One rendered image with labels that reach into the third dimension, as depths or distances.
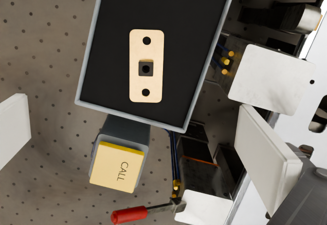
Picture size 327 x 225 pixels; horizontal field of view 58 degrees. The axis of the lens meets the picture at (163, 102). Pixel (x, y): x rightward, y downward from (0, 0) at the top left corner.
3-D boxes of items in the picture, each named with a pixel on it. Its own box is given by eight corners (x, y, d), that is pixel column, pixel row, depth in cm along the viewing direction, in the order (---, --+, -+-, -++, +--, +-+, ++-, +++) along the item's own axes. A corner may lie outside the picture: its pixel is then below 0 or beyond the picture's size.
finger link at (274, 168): (285, 160, 11) (304, 161, 12) (239, 103, 18) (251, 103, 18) (272, 224, 12) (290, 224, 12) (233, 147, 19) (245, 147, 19)
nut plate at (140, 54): (161, 102, 36) (161, 104, 34) (129, 101, 35) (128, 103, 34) (164, 30, 33) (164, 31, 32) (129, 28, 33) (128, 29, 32)
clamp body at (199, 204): (196, 143, 89) (220, 232, 54) (158, 133, 87) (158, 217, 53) (204, 121, 86) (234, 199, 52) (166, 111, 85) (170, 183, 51)
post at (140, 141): (149, 98, 84) (137, 191, 42) (122, 90, 83) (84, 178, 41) (156, 72, 81) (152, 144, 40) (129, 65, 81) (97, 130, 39)
